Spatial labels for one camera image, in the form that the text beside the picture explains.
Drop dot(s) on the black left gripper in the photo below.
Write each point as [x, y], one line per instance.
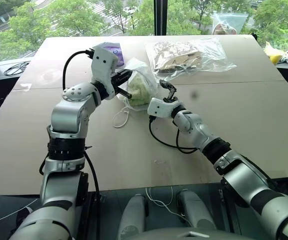
[116, 80]

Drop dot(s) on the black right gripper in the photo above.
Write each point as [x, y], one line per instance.
[170, 99]

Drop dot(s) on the light green towel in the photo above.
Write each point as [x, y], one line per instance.
[138, 87]

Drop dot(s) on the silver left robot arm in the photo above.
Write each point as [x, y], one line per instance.
[66, 115]

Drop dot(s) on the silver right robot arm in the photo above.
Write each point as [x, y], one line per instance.
[196, 127]

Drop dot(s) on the clear bag of cardboard pieces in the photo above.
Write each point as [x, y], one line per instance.
[178, 58]

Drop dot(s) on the clear zip bag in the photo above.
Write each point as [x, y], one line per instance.
[224, 27]

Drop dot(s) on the purple tissue pack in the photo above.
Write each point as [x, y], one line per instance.
[118, 53]

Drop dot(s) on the black window pillar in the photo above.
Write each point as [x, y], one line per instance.
[160, 17]

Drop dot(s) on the small black clamp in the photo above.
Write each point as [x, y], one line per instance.
[254, 36]

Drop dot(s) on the yellow crumpled item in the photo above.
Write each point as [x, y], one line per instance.
[275, 58]

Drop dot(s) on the grey right robot leg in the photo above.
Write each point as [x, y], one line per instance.
[196, 210]

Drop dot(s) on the grey robot leg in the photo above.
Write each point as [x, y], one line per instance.
[132, 215]
[196, 210]

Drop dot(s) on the grey left robot leg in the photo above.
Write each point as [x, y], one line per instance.
[132, 215]

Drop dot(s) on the grey robot torso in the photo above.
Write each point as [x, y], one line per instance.
[178, 235]

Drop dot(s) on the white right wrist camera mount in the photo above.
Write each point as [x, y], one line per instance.
[158, 107]

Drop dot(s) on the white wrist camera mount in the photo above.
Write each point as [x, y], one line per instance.
[158, 107]
[102, 65]

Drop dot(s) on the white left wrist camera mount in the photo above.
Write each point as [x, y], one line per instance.
[102, 65]

